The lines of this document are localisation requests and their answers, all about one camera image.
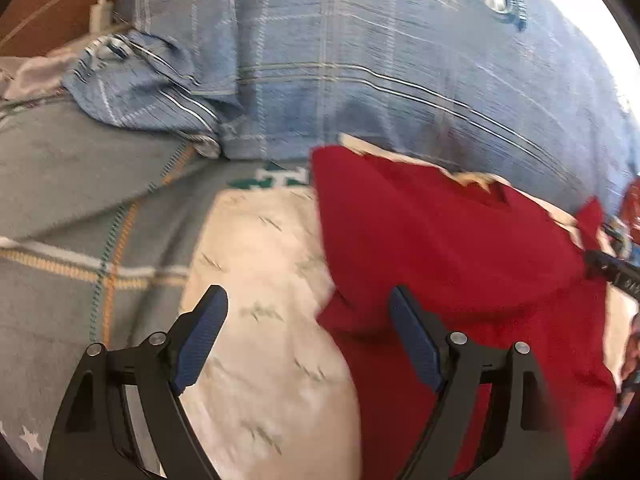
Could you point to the grey plaid bed sheet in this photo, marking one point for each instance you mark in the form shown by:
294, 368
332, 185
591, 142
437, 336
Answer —
75, 185

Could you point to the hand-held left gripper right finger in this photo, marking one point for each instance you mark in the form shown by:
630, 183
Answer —
415, 340

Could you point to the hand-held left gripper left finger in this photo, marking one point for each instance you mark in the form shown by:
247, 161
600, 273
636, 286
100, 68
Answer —
205, 330

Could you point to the silver-grey cloth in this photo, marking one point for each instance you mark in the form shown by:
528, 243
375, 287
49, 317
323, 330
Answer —
35, 70

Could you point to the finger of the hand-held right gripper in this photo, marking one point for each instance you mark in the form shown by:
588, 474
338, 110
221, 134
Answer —
610, 267

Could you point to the blue plaid quilt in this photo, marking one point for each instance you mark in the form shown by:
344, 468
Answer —
375, 60

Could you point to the brown wooden headboard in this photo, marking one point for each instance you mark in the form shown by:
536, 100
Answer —
65, 25

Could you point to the white charger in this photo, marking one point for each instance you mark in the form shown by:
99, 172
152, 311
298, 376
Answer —
101, 10

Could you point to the person's right hand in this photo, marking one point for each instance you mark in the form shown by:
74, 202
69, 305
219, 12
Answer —
633, 345

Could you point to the cream leaf-print cloth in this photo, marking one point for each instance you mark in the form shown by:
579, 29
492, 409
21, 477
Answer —
260, 270

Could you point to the red garment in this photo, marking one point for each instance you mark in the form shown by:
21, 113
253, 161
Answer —
450, 240

